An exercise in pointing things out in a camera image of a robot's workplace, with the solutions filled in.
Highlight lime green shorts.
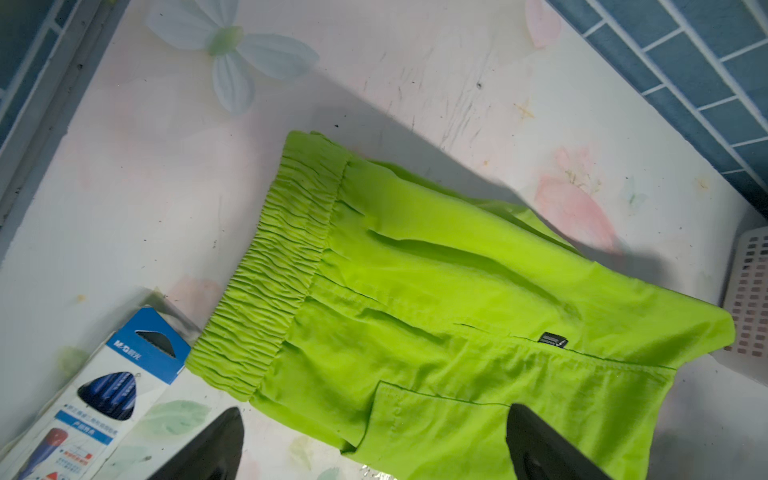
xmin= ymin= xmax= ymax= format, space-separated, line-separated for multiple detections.
xmin=186 ymin=131 xmax=735 ymax=479

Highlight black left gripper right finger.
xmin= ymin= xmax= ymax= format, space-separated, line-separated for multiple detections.
xmin=506 ymin=404 xmax=610 ymax=480

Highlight white plastic basket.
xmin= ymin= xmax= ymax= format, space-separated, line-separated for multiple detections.
xmin=712 ymin=226 xmax=768 ymax=385

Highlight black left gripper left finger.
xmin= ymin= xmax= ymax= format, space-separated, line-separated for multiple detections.
xmin=150 ymin=407 xmax=245 ymax=480

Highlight blue white pen box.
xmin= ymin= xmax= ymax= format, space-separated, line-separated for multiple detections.
xmin=1 ymin=307 xmax=191 ymax=479

